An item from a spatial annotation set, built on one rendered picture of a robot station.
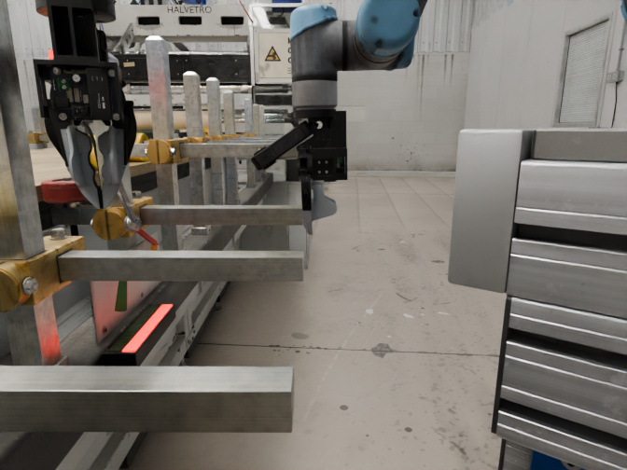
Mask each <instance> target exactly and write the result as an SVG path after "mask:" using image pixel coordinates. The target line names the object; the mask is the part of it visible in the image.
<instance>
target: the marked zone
mask: <svg viewBox="0 0 627 470"><path fill-rule="evenodd" d="M126 310H127V281H118V293H117V301H116V308H115V311H126Z"/></svg>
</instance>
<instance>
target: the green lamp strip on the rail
mask: <svg viewBox="0 0 627 470"><path fill-rule="evenodd" d="M159 307H160V304H151V305H150V306H149V307H148V308H147V309H146V310H145V311H144V312H143V313H142V314H141V315H140V316H139V317H138V318H137V320H136V321H135V322H134V323H133V324H132V325H131V326H130V327H129V328H128V329H127V330H126V331H125V332H124V333H123V335H122V336H121V337H120V338H119V339H118V340H117V341H116V342H115V343H114V344H113V345H112V346H111V347H110V349H109V350H108V352H121V351H122V349H123V348H124V347H125V346H126V345H127V344H128V343H129V341H130V340H131V339H132V338H133V337H134V336H135V334H136V333H137V332H138V331H139V330H140V329H141V328H142V326H143V325H144V324H145V323H146V322H147V320H148V319H149V318H150V317H151V316H152V315H153V314H154V312H155V311H156V310H157V309H158V308H159Z"/></svg>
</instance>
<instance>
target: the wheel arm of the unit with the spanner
mask: <svg viewBox="0 0 627 470"><path fill-rule="evenodd" d="M50 210H51V217H52V224H53V225H65V228H71V227H70V225H90V224H91V220H92V219H93V217H94V216H95V215H96V214H97V208H96V207H94V206H93V205H82V204H77V207H73V208H63V206H62V205H60V206H57V207H53V208H51V209H50ZM140 213H141V222H142V225H274V226H302V225H303V216H302V205H146V206H144V207H142V208H140Z"/></svg>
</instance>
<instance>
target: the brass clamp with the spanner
mask: <svg viewBox="0 0 627 470"><path fill-rule="evenodd" d="M146 205H153V198H152V197H143V198H141V199H132V204H131V206H132V209H133V212H134V214H135V215H138V216H139V217H140V219H141V213H140V208H142V207H144V206H146ZM126 216H127V214H126V212H125V210H124V208H123V207H107V208H106V209H97V214H96V215H95V216H94V217H93V219H92V220H91V227H92V228H93V230H94V232H95V233H96V234H97V235H98V236H99V237H100V238H102V239H104V240H107V241H113V240H115V239H117V238H130V237H131V236H133V235H134V234H136V232H135V231H127V230H126V229H125V227H124V219H125V217H126Z"/></svg>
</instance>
